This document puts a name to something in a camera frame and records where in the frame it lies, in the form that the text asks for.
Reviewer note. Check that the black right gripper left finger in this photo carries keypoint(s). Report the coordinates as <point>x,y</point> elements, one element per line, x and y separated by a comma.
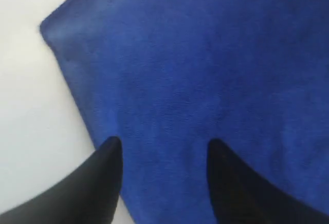
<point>88,195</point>

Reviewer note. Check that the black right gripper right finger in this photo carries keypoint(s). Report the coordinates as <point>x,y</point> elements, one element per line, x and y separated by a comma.
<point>238,194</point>

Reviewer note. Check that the blue terry towel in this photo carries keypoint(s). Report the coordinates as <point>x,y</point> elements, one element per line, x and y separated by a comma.
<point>167,76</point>

